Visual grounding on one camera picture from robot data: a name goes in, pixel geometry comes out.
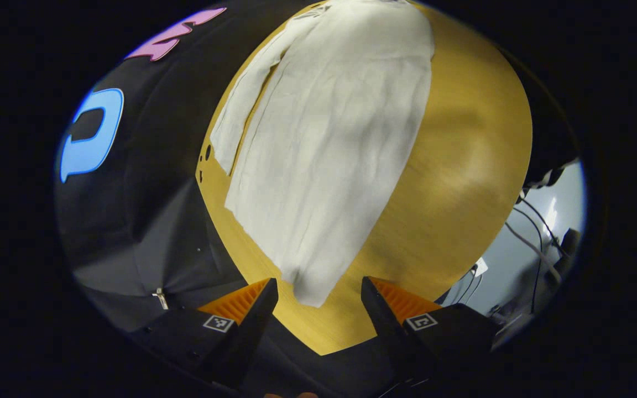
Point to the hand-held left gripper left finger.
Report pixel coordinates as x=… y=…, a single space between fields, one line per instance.
x=252 y=326

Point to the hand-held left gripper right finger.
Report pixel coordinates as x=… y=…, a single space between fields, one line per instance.
x=385 y=331

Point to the white jeans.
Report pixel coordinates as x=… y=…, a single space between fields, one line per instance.
x=329 y=166

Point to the silver metal clip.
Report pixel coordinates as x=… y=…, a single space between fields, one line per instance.
x=159 y=297

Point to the white wall socket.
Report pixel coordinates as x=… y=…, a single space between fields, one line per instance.
x=479 y=267

